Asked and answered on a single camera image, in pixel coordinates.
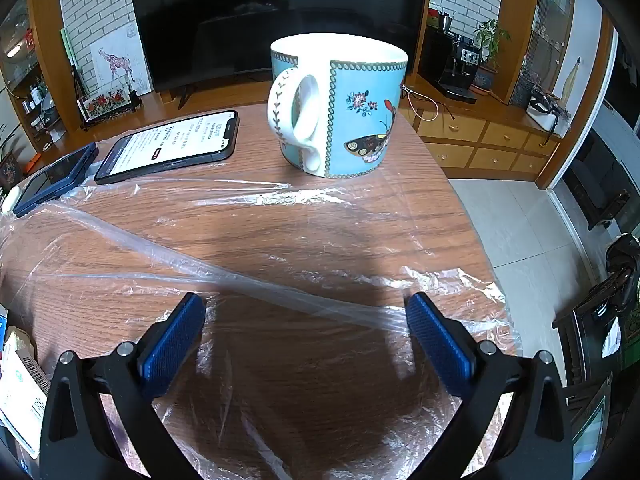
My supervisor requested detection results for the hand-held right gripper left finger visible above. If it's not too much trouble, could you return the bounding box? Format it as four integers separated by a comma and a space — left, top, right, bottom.
39, 291, 207, 480

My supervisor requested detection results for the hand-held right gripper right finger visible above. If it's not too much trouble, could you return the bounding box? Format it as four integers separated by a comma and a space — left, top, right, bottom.
406, 291, 574, 480

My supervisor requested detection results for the white barcode medicine box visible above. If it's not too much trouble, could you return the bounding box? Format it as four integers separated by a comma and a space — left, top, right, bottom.
0, 347, 49, 459

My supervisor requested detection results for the dark wooden chair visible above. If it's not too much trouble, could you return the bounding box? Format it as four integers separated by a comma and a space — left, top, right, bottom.
565, 130, 633, 231
552, 280, 640, 391

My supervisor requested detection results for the beige crumpled tissue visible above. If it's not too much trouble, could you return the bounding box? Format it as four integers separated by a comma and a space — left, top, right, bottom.
4, 327, 34, 362

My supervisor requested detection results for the round wooden table grey rim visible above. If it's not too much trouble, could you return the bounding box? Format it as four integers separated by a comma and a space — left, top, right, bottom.
0, 87, 523, 480

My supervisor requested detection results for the clear plastic table cover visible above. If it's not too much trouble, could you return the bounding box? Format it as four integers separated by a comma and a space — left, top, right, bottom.
0, 157, 523, 480

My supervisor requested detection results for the glass tank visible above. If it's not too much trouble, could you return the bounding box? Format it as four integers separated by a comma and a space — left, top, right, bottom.
570, 390, 609, 471

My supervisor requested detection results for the black smartphone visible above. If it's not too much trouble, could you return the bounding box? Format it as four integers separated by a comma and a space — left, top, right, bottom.
94, 110, 241, 185

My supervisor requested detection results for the black bag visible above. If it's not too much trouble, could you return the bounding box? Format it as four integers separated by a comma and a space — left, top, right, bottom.
605, 234, 640, 311

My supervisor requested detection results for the blue cased tablet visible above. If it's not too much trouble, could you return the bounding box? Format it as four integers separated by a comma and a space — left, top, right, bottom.
12, 142, 98, 218

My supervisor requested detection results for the wooden drawer cabinet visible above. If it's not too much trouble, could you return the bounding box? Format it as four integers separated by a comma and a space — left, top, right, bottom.
400, 75, 576, 191

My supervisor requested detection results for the blue butterfly ceramic mug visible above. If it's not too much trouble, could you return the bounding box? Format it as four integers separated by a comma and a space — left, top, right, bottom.
266, 32, 408, 179

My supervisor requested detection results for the framed flower picture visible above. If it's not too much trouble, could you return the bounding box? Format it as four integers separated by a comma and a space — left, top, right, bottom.
77, 87, 144, 132

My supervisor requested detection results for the black coffee machine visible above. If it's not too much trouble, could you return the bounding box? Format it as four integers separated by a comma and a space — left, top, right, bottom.
417, 25, 483, 104

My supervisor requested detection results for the giraffe drawing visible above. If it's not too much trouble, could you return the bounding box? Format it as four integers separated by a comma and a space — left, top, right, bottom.
90, 25, 153, 96

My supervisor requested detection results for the potted green plant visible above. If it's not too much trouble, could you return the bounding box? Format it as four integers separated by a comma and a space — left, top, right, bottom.
472, 19, 512, 93

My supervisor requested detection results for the wooden shelf unit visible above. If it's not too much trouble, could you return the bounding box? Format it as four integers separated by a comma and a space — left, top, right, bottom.
0, 0, 96, 153

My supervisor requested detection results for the black flat television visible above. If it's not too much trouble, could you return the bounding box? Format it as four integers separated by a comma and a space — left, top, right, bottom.
127, 0, 433, 110

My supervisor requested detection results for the glass door cabinet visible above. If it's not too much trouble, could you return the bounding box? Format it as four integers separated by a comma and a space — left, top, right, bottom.
510, 0, 576, 106

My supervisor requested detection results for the white cable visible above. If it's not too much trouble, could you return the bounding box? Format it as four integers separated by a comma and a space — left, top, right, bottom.
402, 85, 453, 122

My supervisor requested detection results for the white box with black straps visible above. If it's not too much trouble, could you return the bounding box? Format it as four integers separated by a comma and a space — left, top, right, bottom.
526, 82, 571, 136

